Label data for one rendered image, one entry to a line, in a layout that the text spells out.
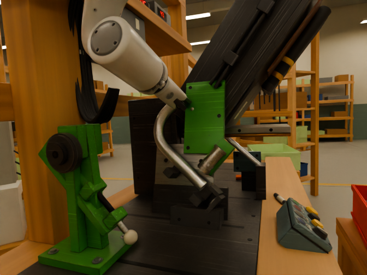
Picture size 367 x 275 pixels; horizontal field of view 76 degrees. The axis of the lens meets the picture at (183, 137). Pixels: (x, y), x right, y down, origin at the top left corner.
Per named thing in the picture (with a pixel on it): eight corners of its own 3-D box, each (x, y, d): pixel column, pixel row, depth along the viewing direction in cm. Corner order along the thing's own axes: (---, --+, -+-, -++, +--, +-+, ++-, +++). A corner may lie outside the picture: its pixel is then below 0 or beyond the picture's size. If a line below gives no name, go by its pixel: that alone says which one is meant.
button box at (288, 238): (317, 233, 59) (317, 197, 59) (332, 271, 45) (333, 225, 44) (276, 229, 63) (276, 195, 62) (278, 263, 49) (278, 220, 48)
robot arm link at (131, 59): (118, 78, 52) (148, 97, 49) (72, 47, 40) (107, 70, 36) (139, 46, 52) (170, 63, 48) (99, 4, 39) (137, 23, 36)
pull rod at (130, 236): (141, 241, 47) (138, 213, 47) (133, 249, 45) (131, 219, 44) (117, 237, 49) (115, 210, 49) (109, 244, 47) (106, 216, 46)
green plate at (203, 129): (228, 156, 71) (229, 89, 74) (223, 153, 63) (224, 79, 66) (192, 155, 75) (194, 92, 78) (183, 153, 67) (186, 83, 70)
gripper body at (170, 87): (176, 77, 50) (191, 95, 60) (148, 49, 53) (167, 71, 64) (151, 103, 51) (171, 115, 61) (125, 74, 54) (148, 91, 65)
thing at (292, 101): (290, 203, 296) (289, 4, 273) (199, 169, 503) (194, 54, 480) (319, 195, 320) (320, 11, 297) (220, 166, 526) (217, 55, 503)
